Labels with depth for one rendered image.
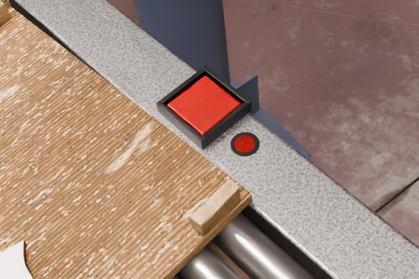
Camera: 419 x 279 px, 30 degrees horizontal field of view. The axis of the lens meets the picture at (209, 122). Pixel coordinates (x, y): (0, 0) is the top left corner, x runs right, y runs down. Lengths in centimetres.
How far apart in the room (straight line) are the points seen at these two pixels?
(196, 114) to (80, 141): 13
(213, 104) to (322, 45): 131
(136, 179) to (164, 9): 68
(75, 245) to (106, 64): 25
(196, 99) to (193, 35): 64
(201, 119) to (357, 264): 23
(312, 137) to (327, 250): 119
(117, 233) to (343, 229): 22
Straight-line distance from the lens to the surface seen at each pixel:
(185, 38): 151
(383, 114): 202
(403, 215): 187
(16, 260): 79
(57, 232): 80
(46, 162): 85
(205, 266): 78
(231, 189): 77
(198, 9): 147
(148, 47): 95
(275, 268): 77
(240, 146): 85
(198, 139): 84
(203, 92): 88
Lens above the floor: 162
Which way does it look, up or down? 54 degrees down
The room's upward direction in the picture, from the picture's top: 8 degrees counter-clockwise
